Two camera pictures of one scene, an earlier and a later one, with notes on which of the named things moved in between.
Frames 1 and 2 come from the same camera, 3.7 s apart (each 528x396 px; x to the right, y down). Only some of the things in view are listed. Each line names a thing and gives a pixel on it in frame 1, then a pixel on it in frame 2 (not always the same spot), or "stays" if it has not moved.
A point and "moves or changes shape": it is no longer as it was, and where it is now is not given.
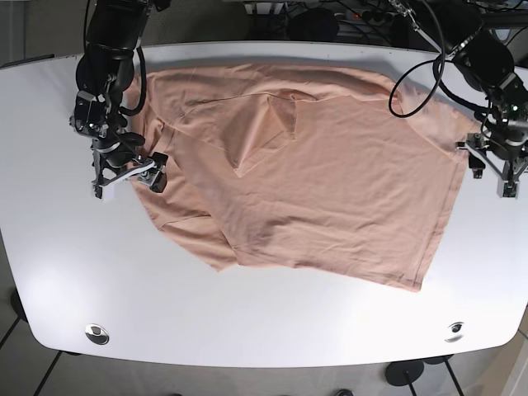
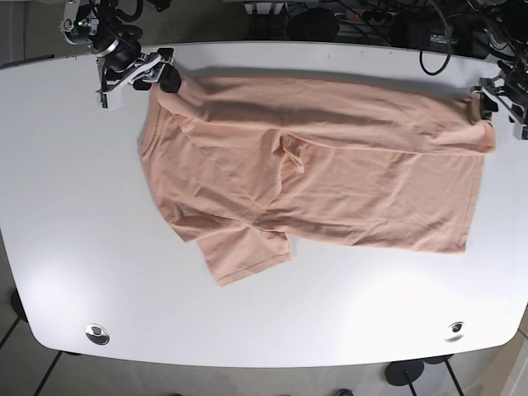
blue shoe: (345, 393) stays
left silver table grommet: (97, 334) stays
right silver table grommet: (455, 332) stays
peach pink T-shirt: (305, 160) moves or changes shape
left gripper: (115, 153) to (121, 63)
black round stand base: (403, 372) stays
